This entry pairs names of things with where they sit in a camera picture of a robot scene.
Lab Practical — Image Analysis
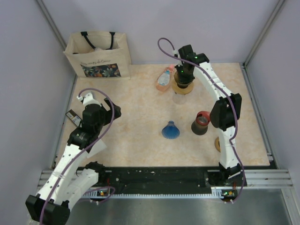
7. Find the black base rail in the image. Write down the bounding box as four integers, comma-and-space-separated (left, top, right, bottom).
94, 166, 247, 195

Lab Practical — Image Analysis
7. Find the beige canvas tote bag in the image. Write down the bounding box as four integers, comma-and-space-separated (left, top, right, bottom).
64, 31, 131, 79

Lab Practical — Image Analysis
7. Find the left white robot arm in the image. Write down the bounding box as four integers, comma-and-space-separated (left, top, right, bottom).
25, 88, 121, 225

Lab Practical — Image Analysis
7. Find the dark carafe with red lid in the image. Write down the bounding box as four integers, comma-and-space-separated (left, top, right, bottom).
191, 111, 210, 135

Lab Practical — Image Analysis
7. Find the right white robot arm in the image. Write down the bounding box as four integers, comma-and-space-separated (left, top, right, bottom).
172, 45, 243, 186

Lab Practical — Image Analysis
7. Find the small black barcode box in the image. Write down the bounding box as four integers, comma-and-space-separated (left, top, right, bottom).
65, 109, 82, 127

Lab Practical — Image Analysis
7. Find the white paper sheet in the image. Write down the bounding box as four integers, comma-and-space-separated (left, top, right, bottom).
87, 139, 107, 158

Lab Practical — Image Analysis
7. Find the clear glass carafe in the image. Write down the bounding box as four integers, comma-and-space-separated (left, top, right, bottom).
172, 93, 187, 105

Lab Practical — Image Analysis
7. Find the pink detergent bottle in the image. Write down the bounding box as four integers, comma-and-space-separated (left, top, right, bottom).
156, 65, 174, 92

